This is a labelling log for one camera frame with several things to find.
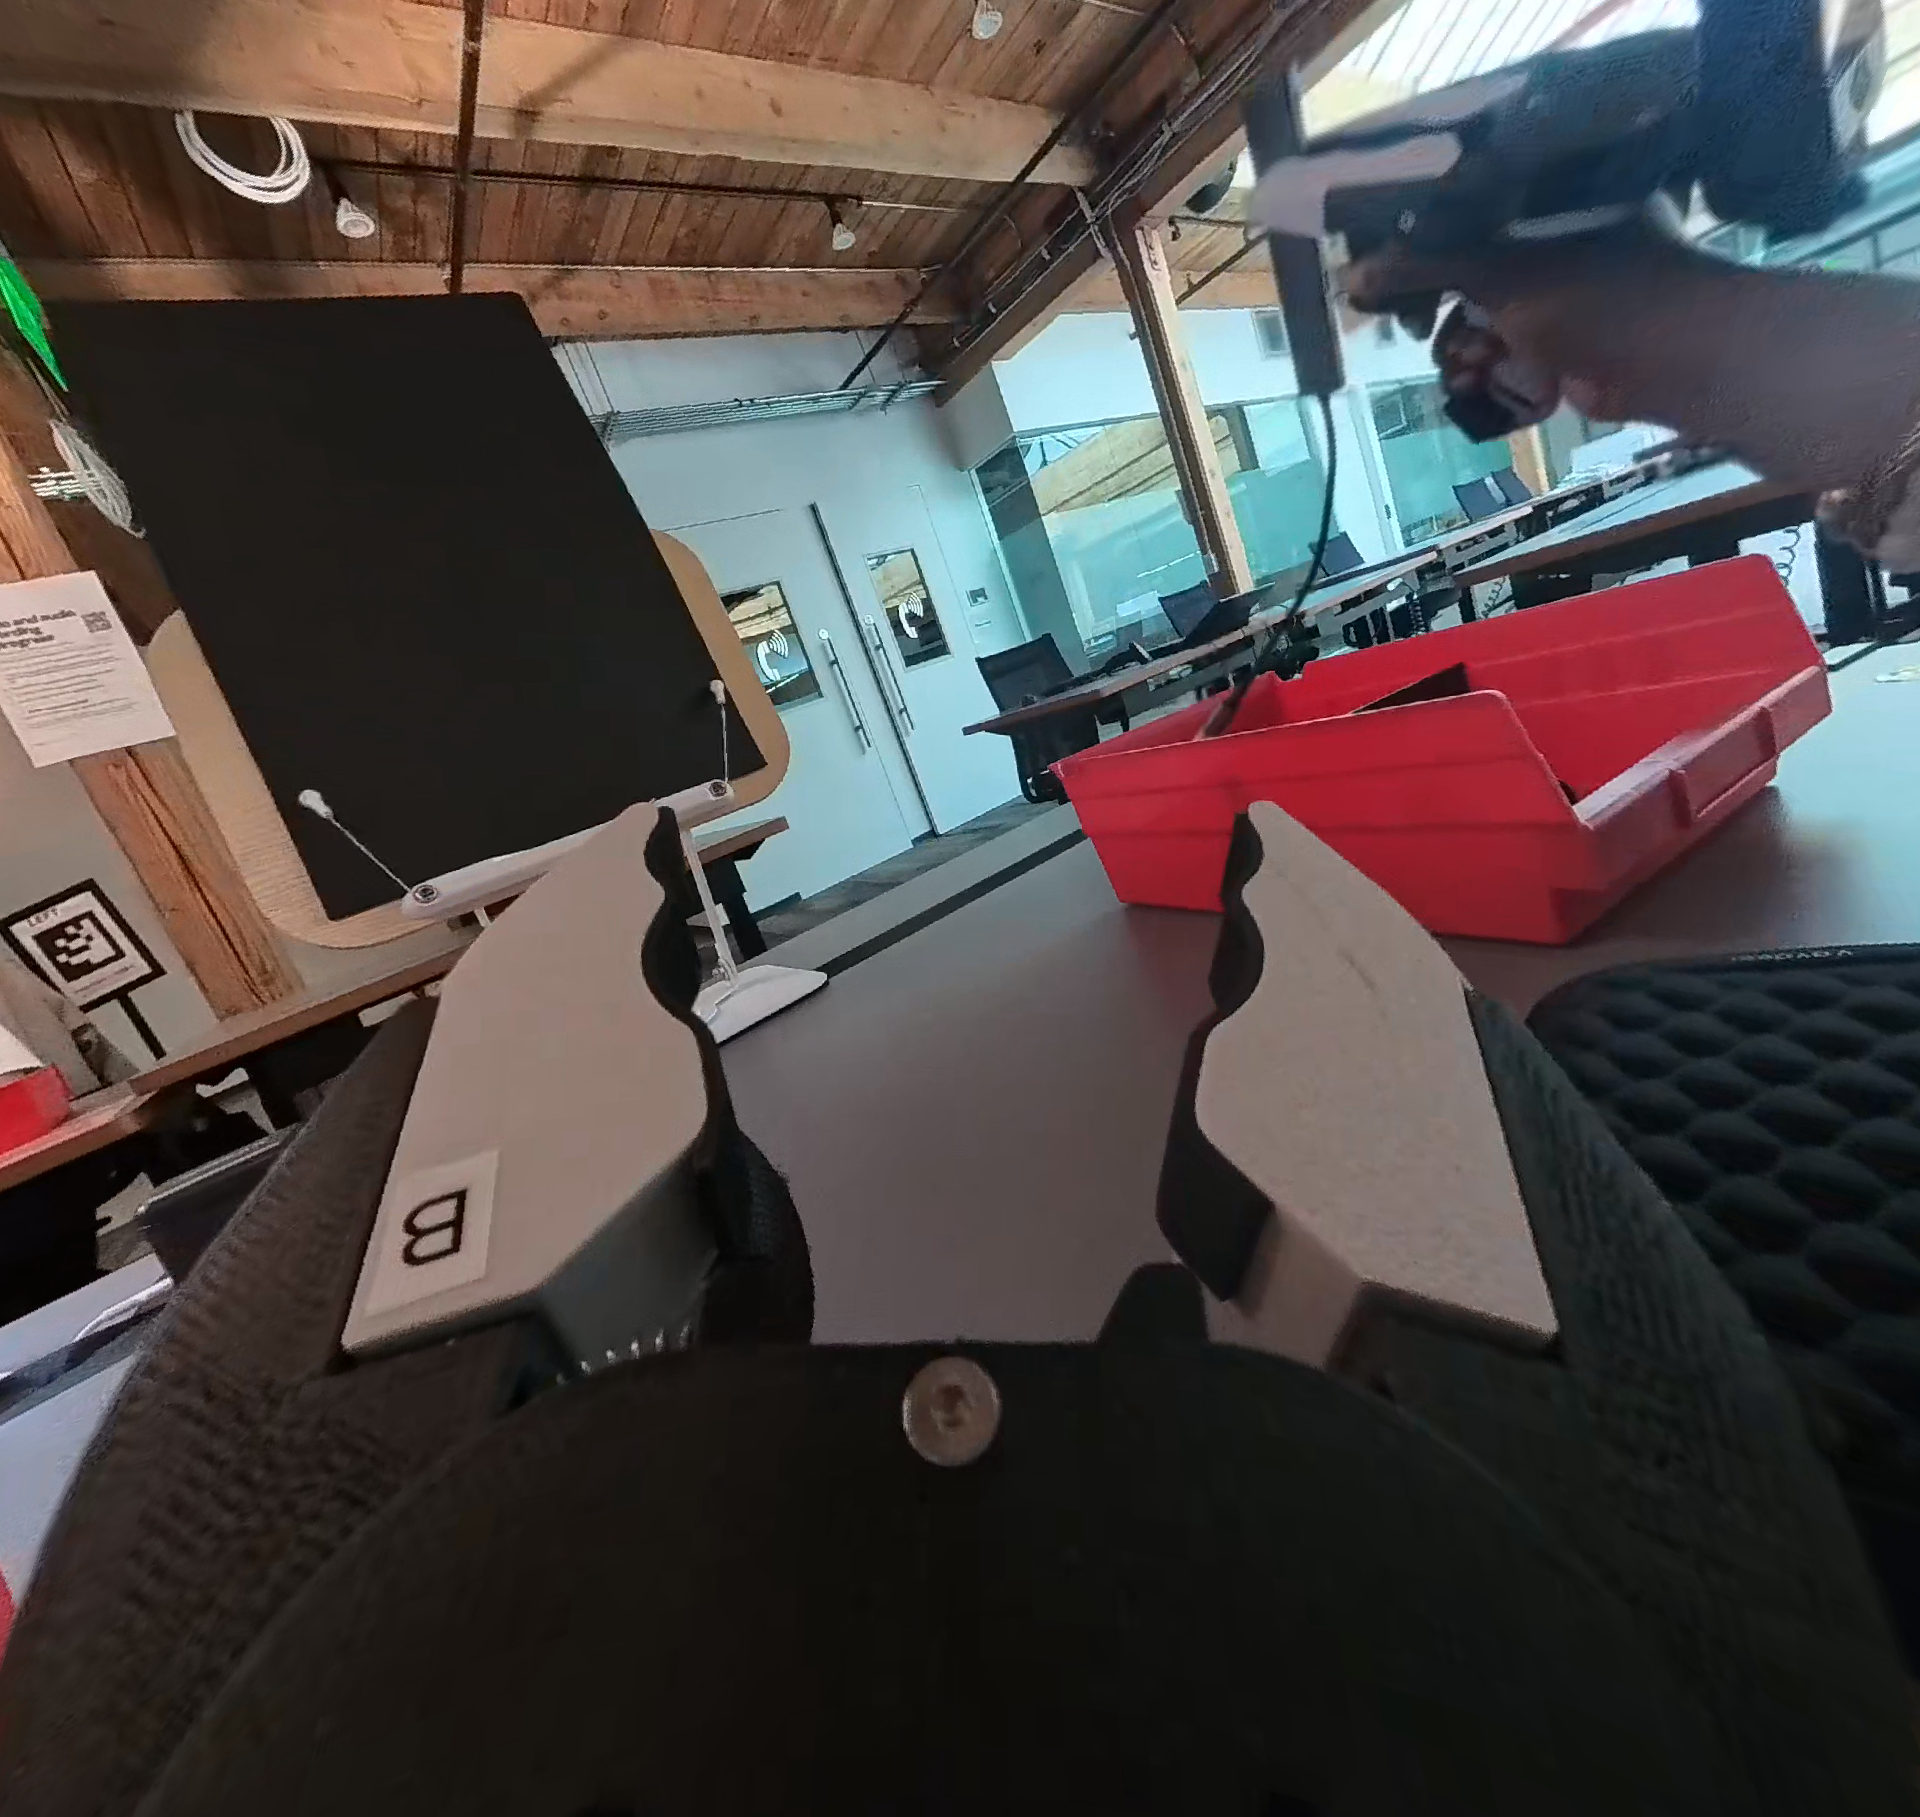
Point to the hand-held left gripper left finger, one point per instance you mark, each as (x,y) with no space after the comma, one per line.
(557,1095)

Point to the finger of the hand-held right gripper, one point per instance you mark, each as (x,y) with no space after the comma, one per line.
(1409,103)
(1382,191)

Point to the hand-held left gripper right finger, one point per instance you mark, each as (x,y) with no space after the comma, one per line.
(1366,1095)

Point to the grey usb hub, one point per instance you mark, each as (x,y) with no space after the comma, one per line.
(1308,303)

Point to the person's right hand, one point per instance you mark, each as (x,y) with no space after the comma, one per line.
(1695,347)

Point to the white tabletop stand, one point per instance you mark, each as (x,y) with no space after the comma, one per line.
(758,998)

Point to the row of wooden top desks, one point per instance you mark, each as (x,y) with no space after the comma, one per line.
(1572,528)

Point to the white double door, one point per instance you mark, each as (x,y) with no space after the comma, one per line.
(797,785)

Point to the black honeycomb cushion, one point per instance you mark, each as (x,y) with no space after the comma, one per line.
(1769,1095)

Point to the black bin divider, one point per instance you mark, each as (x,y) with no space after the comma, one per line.
(1416,691)

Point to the printed marker sign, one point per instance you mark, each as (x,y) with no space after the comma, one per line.
(77,948)

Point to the small red plastic bin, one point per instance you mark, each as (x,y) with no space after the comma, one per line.
(28,1104)

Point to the black office chair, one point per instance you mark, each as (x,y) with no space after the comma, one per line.
(1021,692)

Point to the paper notice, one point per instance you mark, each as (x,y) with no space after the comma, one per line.
(84,669)

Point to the black board wooden frame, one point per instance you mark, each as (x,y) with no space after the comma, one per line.
(378,571)

